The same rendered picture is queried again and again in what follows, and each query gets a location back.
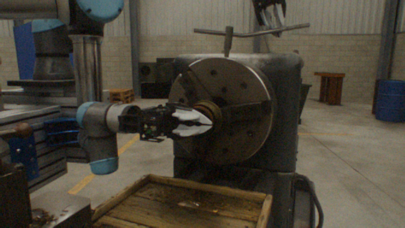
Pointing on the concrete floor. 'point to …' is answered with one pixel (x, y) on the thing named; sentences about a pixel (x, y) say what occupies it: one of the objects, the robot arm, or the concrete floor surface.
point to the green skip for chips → (303, 98)
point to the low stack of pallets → (117, 95)
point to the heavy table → (331, 87)
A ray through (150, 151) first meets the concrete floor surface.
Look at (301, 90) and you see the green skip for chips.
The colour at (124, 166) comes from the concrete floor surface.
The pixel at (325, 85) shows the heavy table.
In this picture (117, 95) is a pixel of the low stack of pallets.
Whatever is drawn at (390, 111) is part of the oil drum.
